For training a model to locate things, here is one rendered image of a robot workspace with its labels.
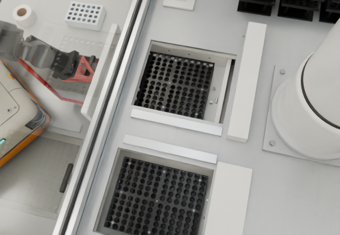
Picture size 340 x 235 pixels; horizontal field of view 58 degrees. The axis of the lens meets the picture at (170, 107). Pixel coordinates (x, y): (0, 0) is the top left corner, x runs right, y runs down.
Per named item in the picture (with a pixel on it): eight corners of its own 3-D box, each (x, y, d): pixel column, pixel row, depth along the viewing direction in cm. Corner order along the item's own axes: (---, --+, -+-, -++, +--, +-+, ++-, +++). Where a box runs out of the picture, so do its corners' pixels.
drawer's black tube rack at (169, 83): (127, 111, 91) (123, 104, 85) (143, 60, 96) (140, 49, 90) (201, 127, 88) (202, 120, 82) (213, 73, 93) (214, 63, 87)
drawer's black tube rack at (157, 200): (110, 226, 80) (103, 226, 74) (129, 160, 86) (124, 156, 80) (193, 248, 77) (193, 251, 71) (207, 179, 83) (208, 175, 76)
